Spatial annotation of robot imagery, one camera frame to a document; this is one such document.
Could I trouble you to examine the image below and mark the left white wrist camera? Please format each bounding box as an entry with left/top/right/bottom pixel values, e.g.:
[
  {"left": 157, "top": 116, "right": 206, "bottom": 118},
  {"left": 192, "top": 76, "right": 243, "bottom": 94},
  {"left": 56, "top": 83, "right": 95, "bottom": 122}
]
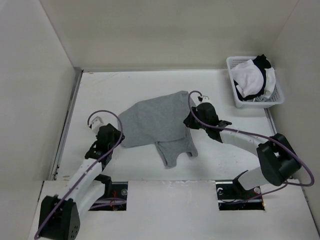
[{"left": 89, "top": 116, "right": 105, "bottom": 134}]

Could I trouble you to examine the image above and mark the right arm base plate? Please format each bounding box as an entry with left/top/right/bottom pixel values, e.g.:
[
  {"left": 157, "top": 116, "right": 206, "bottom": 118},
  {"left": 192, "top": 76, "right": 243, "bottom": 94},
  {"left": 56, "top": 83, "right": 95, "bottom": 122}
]
[{"left": 215, "top": 181, "right": 265, "bottom": 211}]

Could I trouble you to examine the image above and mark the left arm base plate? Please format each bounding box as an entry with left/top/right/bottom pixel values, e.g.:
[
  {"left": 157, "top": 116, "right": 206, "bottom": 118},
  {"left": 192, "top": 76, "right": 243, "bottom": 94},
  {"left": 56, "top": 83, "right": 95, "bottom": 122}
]
[{"left": 89, "top": 182, "right": 128, "bottom": 212}]

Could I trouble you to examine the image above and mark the white tank top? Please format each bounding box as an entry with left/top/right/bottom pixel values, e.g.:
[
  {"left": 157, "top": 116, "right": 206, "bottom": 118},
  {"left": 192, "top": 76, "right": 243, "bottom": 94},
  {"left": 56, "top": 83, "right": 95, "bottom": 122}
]
[{"left": 230, "top": 59, "right": 277, "bottom": 100}]

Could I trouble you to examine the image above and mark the black tank top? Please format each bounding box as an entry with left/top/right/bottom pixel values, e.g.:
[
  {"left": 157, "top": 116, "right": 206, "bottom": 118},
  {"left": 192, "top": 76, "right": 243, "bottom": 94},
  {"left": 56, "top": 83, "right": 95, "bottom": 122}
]
[{"left": 234, "top": 54, "right": 273, "bottom": 101}]

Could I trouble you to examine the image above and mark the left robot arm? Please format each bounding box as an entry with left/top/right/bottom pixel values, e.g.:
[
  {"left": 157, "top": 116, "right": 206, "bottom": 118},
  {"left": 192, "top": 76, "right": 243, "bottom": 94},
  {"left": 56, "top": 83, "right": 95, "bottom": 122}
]
[{"left": 34, "top": 123, "right": 125, "bottom": 240}]

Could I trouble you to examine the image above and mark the grey tank top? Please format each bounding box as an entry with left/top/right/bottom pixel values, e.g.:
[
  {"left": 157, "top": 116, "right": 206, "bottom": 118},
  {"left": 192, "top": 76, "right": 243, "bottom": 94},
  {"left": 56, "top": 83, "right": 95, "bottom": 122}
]
[{"left": 119, "top": 90, "right": 198, "bottom": 168}]

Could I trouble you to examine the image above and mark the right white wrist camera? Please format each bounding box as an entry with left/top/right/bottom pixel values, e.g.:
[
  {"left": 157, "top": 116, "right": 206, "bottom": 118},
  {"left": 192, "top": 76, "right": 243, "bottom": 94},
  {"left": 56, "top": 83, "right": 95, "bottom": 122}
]
[{"left": 198, "top": 95, "right": 211, "bottom": 103}]

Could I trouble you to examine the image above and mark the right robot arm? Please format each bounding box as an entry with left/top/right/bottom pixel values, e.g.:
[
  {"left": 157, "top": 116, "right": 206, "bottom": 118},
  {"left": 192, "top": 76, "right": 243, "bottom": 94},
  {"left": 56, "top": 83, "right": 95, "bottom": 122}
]
[{"left": 183, "top": 102, "right": 302, "bottom": 204}]

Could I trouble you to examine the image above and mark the metal table edge rail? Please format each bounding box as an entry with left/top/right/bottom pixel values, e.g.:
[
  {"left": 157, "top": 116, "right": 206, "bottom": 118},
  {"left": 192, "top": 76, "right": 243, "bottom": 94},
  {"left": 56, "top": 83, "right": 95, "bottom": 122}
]
[{"left": 48, "top": 67, "right": 84, "bottom": 181}]

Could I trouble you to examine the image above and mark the white plastic basket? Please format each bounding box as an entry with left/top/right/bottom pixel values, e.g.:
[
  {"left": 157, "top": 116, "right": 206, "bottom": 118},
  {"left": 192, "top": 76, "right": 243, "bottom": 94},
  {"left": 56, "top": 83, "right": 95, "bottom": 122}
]
[{"left": 226, "top": 56, "right": 285, "bottom": 109}]

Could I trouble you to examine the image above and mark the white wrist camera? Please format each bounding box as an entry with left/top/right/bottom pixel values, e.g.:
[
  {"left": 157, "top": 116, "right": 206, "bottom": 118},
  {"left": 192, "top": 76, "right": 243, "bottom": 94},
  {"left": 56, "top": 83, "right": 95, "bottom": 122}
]
[
  {"left": 89, "top": 116, "right": 105, "bottom": 134},
  {"left": 198, "top": 95, "right": 211, "bottom": 103}
]

